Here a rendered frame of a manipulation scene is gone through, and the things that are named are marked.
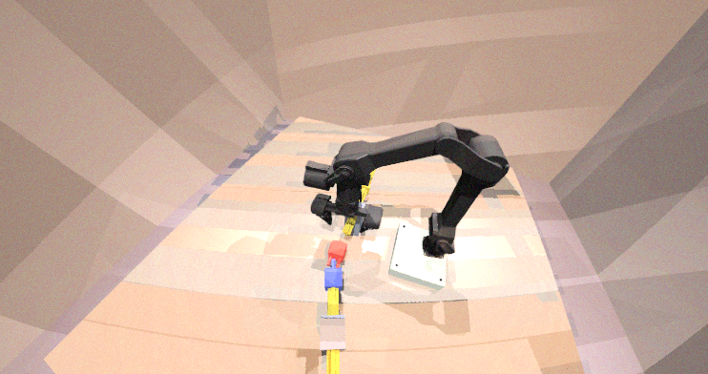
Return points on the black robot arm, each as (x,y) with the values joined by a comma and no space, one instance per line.
(480,157)

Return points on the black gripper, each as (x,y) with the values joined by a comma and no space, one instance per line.
(322,208)

